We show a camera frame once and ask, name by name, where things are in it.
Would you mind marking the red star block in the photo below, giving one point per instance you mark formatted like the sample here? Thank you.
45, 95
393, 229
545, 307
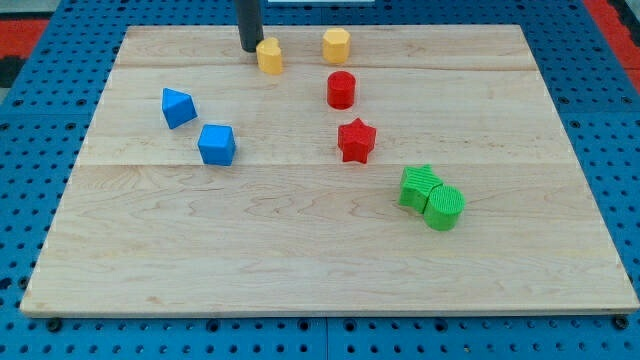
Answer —
356, 140

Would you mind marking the green star block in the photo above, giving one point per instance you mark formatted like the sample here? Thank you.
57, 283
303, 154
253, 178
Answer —
416, 185

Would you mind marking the red cylinder block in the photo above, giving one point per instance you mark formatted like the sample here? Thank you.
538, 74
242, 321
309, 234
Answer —
341, 86

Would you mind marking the light wooden board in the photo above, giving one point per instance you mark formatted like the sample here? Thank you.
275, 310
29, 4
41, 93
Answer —
146, 229

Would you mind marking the blue cube block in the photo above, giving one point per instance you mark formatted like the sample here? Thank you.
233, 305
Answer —
216, 145

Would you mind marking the green cylinder block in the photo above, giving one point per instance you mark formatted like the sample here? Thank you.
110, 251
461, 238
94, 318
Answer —
444, 207

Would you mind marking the yellow hexagon block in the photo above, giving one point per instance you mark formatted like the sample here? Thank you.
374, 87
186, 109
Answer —
336, 45

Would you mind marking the blue triangle block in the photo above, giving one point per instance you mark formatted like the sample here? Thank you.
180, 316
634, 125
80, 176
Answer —
178, 107

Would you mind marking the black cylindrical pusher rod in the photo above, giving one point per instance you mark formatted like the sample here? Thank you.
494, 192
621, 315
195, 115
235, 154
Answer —
250, 24

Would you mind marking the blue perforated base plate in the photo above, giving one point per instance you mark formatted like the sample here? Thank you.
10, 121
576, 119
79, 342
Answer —
47, 112

